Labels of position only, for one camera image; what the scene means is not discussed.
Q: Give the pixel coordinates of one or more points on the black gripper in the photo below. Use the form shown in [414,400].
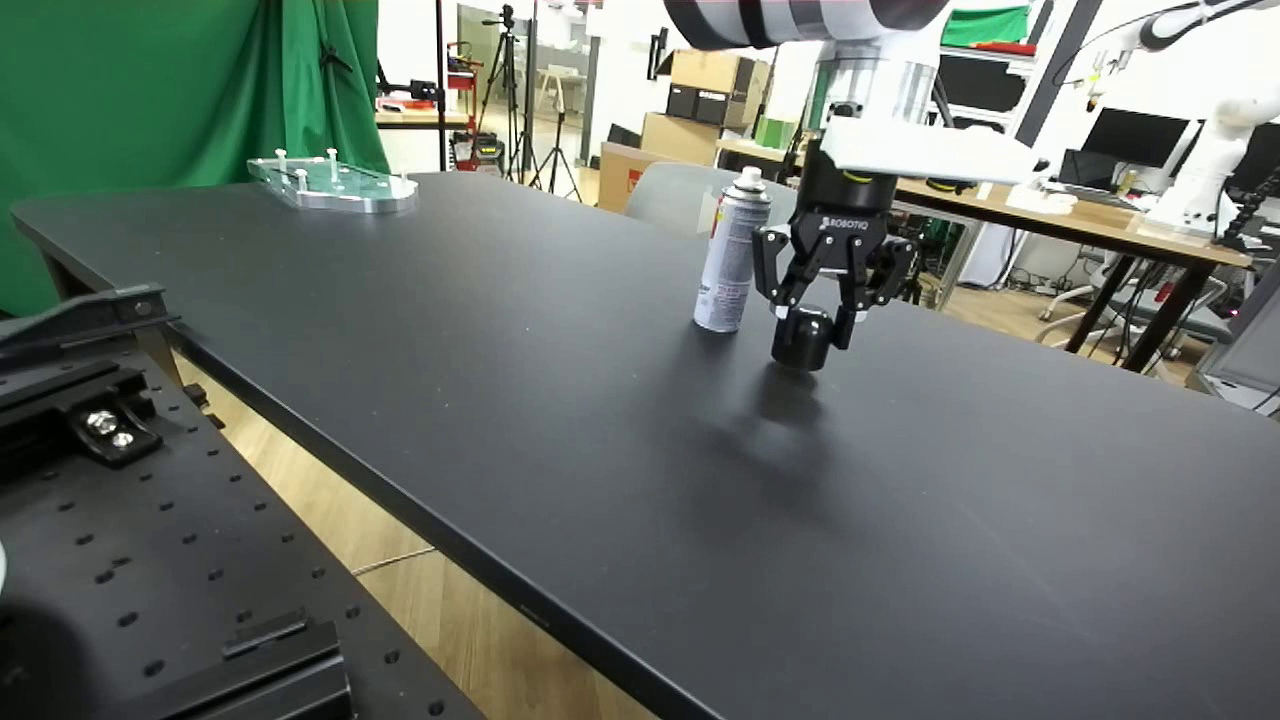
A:
[846,202]

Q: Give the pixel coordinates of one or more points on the black round lid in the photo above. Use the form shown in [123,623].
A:
[800,347]

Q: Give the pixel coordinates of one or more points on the white spray bottle red label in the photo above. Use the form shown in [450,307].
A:
[726,267]

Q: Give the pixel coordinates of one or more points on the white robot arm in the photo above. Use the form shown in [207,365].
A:
[923,145]

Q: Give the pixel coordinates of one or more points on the grey mesh office chair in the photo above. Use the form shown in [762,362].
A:
[665,202]

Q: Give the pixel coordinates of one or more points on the brown cardboard box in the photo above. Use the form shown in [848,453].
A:
[626,173]

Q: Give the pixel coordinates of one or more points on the stacked cardboard box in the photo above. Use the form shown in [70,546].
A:
[712,87]

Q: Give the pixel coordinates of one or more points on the long wooden desk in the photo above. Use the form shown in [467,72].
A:
[1066,212]

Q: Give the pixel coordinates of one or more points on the green cloth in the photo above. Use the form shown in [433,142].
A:
[984,27]

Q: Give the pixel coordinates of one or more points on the black computer monitor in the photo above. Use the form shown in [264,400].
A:
[1135,137]

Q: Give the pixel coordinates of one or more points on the black perforated breadboard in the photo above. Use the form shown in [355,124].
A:
[163,546]

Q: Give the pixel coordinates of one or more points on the green curtain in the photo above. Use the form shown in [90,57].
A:
[132,95]

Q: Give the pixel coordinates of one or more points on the light camera tripod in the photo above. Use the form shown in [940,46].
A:
[552,152]

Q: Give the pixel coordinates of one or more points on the black camera tripod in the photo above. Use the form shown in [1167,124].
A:
[506,55]

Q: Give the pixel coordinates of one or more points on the black bracket with silver screws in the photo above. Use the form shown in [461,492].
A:
[114,425]

